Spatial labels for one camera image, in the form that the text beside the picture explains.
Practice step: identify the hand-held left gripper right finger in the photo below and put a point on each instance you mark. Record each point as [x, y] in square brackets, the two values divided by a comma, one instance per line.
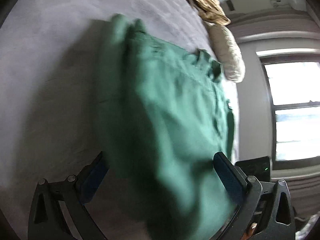
[228, 177]

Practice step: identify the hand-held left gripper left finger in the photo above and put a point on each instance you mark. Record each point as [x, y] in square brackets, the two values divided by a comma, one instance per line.
[98, 172]

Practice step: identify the green work jacket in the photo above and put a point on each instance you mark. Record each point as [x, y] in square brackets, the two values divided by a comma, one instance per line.
[162, 110]

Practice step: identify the window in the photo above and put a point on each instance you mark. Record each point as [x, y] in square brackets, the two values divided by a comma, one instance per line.
[295, 100]

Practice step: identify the white pillow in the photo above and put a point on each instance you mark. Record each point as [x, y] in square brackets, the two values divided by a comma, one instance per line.
[231, 52]

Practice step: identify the bed with lilac sheet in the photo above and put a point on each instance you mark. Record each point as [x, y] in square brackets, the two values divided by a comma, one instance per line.
[62, 55]

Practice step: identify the wall socket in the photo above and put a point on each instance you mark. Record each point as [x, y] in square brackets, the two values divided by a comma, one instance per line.
[276, 2]

